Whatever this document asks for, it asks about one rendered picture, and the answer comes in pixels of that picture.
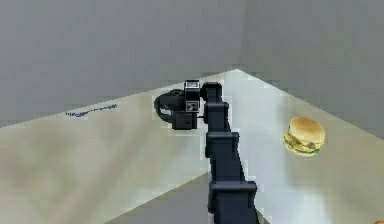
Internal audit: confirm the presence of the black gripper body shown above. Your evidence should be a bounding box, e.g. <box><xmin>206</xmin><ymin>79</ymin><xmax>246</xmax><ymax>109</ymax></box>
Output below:
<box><xmin>165</xmin><ymin>88</ymin><xmax>199</xmax><ymax>131</ymax></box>

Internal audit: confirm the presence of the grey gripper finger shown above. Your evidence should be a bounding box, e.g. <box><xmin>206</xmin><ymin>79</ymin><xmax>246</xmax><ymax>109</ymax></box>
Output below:
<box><xmin>153</xmin><ymin>104</ymin><xmax>174</xmax><ymax>123</ymax></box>
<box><xmin>153</xmin><ymin>91</ymin><xmax>172</xmax><ymax>107</ymax></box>

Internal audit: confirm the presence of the burger with sesame bun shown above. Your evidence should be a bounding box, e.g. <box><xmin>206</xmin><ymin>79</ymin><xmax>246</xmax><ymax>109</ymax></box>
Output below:
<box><xmin>283</xmin><ymin>116</ymin><xmax>326</xmax><ymax>158</ymax></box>

